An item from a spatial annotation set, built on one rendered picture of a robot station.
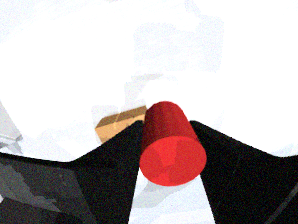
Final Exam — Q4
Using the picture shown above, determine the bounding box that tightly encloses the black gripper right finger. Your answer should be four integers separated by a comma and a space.
189, 120, 298, 224

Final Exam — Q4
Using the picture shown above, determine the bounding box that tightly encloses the tan square block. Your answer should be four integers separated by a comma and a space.
93, 105, 146, 144

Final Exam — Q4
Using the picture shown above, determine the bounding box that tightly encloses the red cylinder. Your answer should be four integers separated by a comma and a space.
140, 101, 206, 186

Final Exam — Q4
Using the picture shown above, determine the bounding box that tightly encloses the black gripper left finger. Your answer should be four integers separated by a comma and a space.
0, 120, 144, 224

